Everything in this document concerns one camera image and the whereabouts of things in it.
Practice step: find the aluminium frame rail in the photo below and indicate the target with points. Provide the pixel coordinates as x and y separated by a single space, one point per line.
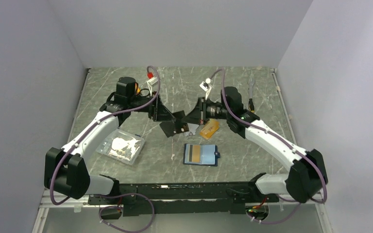
64 201

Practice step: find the red adjustable wrench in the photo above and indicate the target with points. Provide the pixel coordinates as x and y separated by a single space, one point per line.
137 89

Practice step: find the black card stack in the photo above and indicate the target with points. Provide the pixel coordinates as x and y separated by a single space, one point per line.
171 128

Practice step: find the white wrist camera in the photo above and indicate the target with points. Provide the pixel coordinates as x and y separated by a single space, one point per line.
206 87
153 80

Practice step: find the grey wrench black handle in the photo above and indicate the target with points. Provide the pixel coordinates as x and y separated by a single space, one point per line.
251 82

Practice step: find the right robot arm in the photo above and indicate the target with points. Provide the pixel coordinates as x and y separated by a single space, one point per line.
306 174

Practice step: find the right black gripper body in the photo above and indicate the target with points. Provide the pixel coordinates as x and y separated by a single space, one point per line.
203 108

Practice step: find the clear plastic screw box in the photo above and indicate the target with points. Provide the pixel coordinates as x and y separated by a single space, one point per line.
122 146

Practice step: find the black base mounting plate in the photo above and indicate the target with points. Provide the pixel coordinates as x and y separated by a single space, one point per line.
182 207

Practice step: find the single orange card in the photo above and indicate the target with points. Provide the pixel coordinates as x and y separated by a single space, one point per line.
193 153

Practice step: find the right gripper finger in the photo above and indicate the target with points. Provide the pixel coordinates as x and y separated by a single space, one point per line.
196 111
191 119

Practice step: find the blue leather card holder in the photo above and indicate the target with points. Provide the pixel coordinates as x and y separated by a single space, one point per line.
209 156

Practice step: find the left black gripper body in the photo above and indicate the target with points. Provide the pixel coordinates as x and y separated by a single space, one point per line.
153 109

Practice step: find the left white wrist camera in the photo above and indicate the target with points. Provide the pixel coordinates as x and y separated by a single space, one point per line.
153 80

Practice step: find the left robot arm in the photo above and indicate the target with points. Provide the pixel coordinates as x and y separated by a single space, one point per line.
65 168

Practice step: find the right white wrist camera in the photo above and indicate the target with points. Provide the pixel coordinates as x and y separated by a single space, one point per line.
206 87

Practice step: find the silver card stack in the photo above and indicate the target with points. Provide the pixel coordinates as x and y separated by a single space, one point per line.
191 129

